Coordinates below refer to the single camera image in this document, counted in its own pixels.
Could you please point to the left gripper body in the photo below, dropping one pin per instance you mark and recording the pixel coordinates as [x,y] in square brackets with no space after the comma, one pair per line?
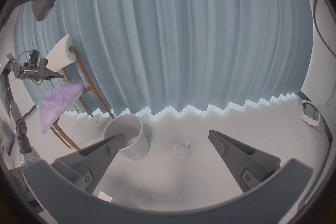
[34,72]

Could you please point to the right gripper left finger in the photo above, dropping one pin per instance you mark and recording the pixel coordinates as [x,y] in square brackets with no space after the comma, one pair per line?
[99,157]

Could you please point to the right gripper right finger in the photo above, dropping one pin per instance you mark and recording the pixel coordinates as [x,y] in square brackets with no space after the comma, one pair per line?
[244,162]

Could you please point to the purple plastic bag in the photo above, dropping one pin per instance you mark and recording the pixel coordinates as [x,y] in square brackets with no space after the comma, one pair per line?
[57,102]

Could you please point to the clear wrapper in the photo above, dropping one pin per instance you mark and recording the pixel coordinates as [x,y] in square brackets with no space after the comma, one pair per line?
[182,149]

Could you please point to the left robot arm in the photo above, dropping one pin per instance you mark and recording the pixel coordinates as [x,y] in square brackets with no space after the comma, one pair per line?
[22,139]

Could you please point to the white trash bin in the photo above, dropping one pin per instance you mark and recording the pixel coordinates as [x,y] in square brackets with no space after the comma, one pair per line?
[139,144]

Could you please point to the white cushioned wooden chair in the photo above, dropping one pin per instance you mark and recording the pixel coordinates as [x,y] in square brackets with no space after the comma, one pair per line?
[61,52]

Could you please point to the white plastic tray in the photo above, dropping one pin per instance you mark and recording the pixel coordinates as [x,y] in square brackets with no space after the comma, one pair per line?
[302,112]

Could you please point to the pale blue curtain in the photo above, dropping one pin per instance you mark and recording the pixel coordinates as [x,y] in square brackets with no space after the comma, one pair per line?
[183,34]

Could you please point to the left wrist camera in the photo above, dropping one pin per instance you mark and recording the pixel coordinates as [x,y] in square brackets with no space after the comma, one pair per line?
[34,56]

